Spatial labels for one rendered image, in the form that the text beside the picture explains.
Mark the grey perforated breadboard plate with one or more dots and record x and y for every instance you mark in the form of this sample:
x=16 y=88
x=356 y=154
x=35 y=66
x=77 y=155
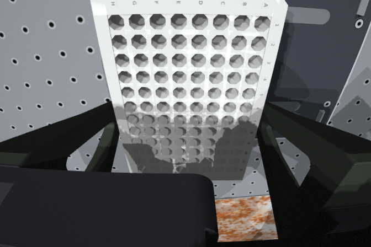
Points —
x=51 y=69

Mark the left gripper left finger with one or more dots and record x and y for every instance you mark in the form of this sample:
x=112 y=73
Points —
x=50 y=146

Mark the white well plate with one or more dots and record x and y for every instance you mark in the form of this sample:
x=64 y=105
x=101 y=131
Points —
x=187 y=133

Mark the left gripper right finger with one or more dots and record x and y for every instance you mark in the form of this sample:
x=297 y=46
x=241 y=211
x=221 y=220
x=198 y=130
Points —
x=339 y=175

